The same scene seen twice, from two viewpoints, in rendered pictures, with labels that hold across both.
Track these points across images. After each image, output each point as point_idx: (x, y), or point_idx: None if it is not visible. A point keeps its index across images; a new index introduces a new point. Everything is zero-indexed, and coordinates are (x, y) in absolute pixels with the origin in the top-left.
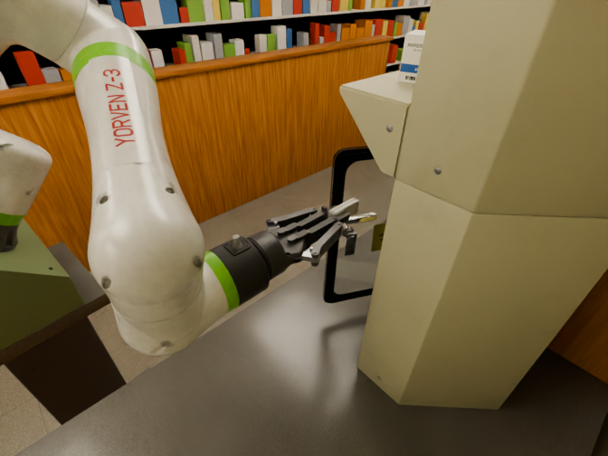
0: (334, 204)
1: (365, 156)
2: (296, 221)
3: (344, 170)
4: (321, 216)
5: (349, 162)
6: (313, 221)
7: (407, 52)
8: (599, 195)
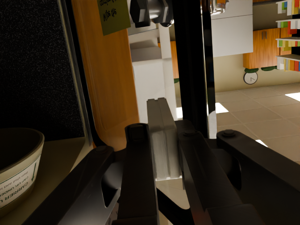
0: (201, 124)
1: (168, 212)
2: (275, 209)
3: (191, 214)
4: (184, 184)
5: (190, 215)
6: (191, 209)
7: None
8: None
